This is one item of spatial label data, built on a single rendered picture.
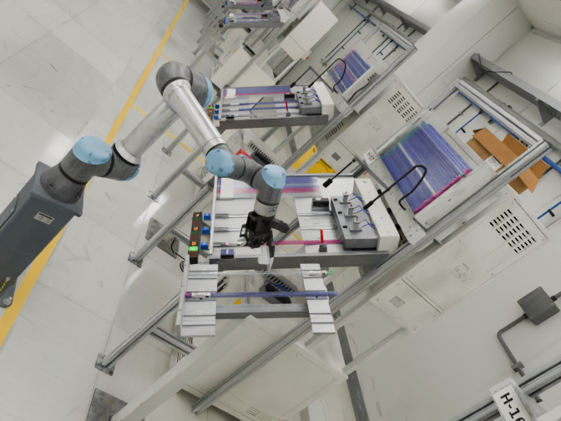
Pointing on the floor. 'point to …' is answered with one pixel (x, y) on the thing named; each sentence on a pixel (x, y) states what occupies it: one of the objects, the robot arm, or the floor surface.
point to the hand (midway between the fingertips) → (256, 259)
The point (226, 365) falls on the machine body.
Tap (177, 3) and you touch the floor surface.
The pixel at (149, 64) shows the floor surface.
